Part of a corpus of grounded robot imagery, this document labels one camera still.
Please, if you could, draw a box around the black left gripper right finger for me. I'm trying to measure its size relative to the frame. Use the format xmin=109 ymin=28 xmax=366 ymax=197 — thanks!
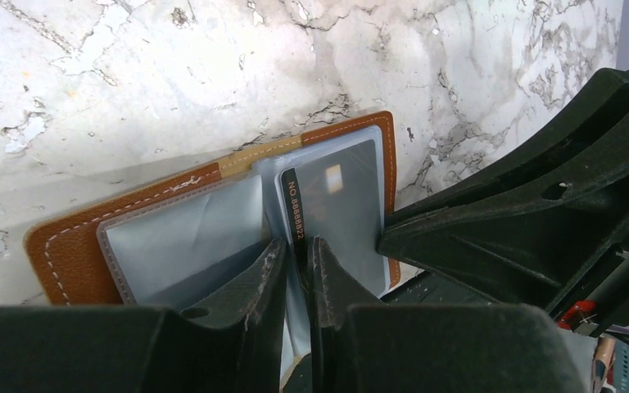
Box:
xmin=305 ymin=237 xmax=585 ymax=392

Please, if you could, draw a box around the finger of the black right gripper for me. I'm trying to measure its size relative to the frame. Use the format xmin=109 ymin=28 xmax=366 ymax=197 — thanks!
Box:
xmin=378 ymin=184 xmax=629 ymax=334
xmin=386 ymin=68 xmax=629 ymax=225

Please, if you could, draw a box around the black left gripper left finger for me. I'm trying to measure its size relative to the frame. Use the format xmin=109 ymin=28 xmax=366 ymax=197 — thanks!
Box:
xmin=0 ymin=239 xmax=287 ymax=392

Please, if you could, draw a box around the brown leather card holder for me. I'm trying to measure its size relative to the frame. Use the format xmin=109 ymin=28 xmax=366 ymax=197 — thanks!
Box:
xmin=23 ymin=111 xmax=402 ymax=354

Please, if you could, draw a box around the black credit card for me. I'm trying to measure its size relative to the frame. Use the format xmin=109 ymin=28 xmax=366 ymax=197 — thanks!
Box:
xmin=272 ymin=136 xmax=389 ymax=295

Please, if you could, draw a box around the black metal base rail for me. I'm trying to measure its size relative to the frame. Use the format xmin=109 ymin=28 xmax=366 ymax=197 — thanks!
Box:
xmin=382 ymin=272 xmax=491 ymax=305

